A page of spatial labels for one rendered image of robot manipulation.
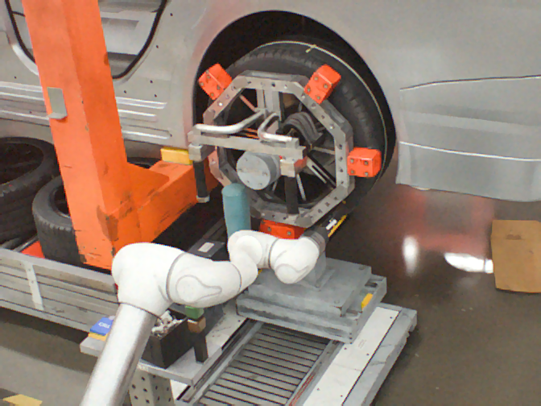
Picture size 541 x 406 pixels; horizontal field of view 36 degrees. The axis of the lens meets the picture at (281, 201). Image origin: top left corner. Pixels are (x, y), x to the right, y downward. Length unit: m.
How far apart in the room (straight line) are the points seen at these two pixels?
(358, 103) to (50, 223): 1.34
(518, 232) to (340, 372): 1.32
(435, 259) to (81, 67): 1.88
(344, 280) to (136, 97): 1.07
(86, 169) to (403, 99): 1.05
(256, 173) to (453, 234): 1.50
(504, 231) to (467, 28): 1.63
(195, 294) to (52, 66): 0.96
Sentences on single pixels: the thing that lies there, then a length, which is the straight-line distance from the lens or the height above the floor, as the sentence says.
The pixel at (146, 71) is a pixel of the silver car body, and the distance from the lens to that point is 3.15.
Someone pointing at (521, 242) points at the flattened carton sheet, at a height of 0.01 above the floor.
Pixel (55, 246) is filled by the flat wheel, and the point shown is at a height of 0.40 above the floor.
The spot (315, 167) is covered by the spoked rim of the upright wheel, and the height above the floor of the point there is 0.77.
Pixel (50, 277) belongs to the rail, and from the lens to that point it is 3.31.
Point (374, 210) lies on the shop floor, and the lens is 4.14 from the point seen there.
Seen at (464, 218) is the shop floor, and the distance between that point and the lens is 4.08.
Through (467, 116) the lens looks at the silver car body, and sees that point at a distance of 2.60.
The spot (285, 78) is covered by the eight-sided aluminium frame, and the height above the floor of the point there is 1.11.
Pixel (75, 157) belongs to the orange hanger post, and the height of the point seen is 0.95.
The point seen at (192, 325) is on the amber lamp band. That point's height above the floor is 0.60.
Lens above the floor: 2.04
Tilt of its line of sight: 28 degrees down
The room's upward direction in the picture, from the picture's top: 5 degrees counter-clockwise
